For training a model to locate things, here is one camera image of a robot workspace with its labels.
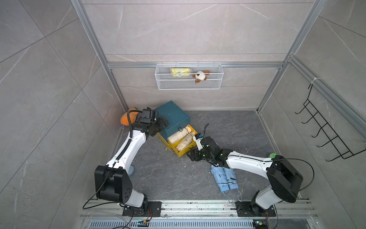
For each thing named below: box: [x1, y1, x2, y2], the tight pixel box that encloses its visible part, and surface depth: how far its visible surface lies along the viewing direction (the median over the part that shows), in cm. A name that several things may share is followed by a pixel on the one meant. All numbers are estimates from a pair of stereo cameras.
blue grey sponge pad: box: [128, 165, 135, 177], surface depth 87 cm
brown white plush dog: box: [192, 70, 211, 84], surface depth 87 cm
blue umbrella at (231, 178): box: [222, 166, 239, 190], surface depth 81 cm
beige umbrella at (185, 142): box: [176, 131, 196, 153], surface depth 87 cm
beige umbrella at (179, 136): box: [167, 124, 192, 145], surface depth 91 cm
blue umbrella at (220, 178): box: [210, 165, 231, 193], surface depth 82 cm
